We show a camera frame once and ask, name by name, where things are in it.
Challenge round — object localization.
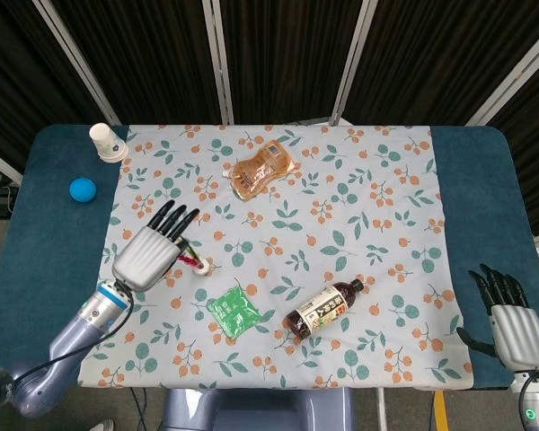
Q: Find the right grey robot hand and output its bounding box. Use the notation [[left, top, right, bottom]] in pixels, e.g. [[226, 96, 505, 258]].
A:
[[456, 263, 539, 372]]

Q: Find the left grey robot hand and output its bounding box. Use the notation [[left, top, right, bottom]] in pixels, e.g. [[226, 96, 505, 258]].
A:
[[111, 201, 200, 293]]

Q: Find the feather shuttlecock with green base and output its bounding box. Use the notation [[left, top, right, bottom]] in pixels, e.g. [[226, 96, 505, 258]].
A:
[[175, 237, 213, 276]]

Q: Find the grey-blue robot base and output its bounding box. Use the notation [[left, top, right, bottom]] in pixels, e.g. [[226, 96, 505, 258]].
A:
[[161, 386, 358, 431]]

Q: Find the floral tablecloth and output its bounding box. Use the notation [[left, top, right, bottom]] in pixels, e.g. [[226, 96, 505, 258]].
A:
[[78, 123, 475, 391]]

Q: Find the blue ball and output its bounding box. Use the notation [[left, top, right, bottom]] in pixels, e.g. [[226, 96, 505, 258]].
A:
[[68, 177, 97, 203]]

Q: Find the dark blue table cover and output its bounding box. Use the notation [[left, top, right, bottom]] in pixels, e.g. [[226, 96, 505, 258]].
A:
[[0, 123, 539, 391]]

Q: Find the green tea packet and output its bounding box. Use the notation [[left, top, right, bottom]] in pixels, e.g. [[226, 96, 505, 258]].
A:
[[206, 284, 262, 339]]

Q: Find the white paper cup stack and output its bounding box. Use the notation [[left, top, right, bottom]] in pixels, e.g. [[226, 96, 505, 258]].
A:
[[88, 122, 130, 163]]

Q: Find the brown sauce pouch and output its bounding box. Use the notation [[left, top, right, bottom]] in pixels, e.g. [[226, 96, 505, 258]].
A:
[[222, 139, 303, 201]]

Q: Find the white table leg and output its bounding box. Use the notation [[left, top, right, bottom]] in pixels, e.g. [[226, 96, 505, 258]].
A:
[[376, 388, 390, 431]]

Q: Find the brown tea bottle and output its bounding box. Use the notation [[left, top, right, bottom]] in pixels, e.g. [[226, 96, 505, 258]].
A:
[[283, 277, 365, 343]]

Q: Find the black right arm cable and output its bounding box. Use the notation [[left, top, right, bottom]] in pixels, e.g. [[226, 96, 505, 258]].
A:
[[519, 365, 539, 421]]

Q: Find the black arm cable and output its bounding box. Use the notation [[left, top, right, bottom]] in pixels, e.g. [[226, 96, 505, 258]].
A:
[[0, 277, 136, 405], [519, 365, 539, 421]]

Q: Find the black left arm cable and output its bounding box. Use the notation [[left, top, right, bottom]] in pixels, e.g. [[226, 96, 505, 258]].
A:
[[0, 277, 136, 405]]

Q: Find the black folding screen white frame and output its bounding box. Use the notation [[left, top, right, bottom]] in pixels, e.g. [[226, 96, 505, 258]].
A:
[[0, 0, 539, 252]]

